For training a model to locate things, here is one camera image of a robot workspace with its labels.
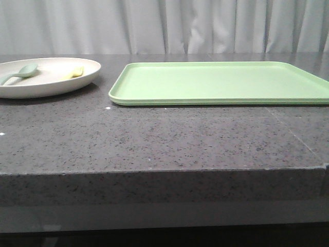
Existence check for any yellow plastic fork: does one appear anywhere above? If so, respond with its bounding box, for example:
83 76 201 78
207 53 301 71
61 66 84 80

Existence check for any cream round plate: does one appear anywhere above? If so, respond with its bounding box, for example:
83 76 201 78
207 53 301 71
1 57 101 99

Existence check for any light green serving tray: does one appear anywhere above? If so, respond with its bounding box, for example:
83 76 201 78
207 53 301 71
109 61 328 106

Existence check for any pale green plastic spoon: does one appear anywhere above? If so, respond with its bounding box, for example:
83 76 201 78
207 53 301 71
1 63 38 85

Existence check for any white pleated curtain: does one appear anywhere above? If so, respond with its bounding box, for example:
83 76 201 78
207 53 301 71
1 0 328 55

